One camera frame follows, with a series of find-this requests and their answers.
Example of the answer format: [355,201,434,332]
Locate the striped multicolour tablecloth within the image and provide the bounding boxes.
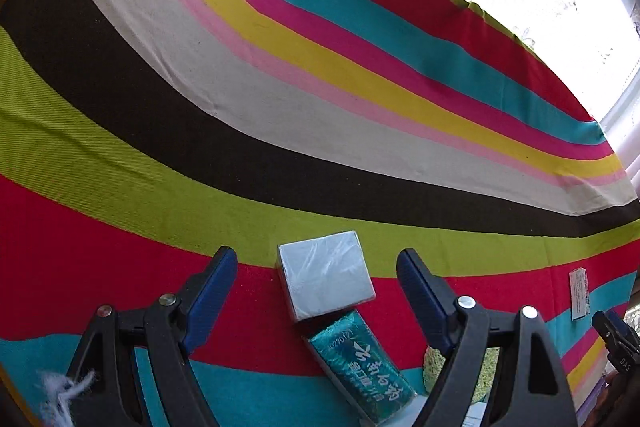
[0,0,640,427]

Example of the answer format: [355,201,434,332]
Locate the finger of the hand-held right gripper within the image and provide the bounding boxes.
[592,311,633,353]

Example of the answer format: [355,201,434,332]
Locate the white box with red mark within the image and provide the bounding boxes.
[569,268,593,321]

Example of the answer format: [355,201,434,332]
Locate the silver cube box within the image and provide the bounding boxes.
[276,229,376,323]

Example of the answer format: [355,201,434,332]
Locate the teal foil packet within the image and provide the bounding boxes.
[300,311,418,425]

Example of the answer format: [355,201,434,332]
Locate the white frayed yarn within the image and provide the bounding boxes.
[40,369,96,427]

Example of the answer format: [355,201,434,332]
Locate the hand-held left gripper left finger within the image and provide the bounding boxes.
[65,246,238,427]

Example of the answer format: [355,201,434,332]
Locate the green round sponge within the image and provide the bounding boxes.
[422,346,501,403]

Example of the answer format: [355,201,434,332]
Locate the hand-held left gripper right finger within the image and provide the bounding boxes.
[396,248,581,427]

